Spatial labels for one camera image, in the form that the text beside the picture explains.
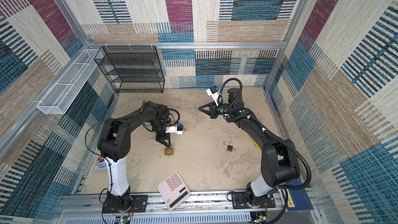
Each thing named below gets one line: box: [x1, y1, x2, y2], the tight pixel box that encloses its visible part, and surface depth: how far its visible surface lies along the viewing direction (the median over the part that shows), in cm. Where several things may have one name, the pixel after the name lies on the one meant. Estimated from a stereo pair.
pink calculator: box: [157, 171, 191, 212], surface depth 77 cm
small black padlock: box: [223, 141, 234, 152], surface depth 93 cm
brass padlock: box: [164, 144, 174, 156], surface depth 89 cm
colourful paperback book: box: [94, 156, 108, 171], surface depth 85 cm
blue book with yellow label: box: [281, 177, 314, 212], surface depth 74 cm
